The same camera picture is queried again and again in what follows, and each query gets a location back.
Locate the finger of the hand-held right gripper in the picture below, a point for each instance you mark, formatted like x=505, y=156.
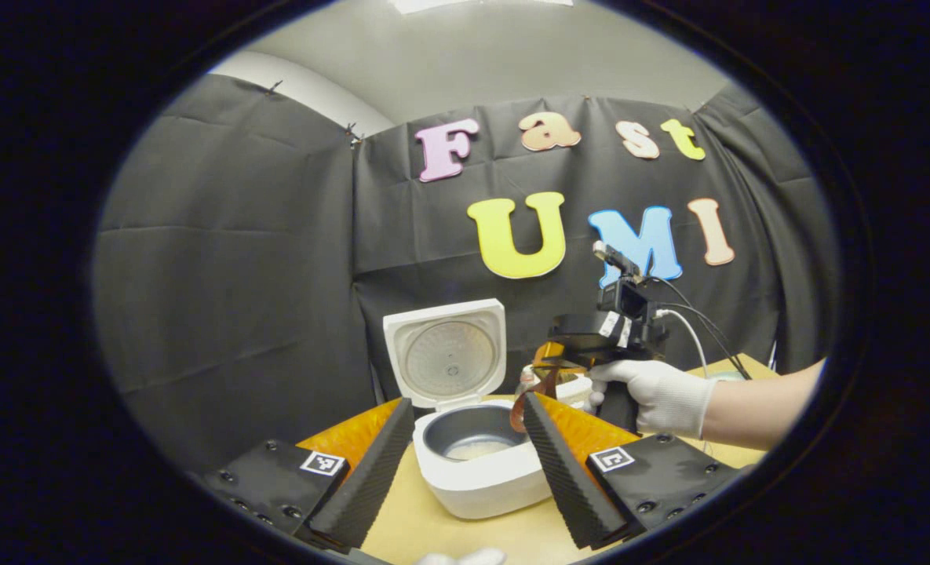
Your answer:
x=547, y=355

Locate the white toaster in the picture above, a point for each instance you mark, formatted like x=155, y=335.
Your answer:
x=574, y=391

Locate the long ceiling light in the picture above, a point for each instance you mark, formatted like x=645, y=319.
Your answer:
x=480, y=5

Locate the wooden spoon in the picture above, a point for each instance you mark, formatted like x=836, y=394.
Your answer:
x=521, y=408

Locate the black backdrop cloth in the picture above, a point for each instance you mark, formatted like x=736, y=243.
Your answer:
x=221, y=275

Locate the white rice cooker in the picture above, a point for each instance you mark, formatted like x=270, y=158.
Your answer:
x=480, y=486

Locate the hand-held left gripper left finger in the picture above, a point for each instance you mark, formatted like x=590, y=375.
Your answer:
x=366, y=486

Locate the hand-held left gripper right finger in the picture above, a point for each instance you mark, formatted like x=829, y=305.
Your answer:
x=570, y=490

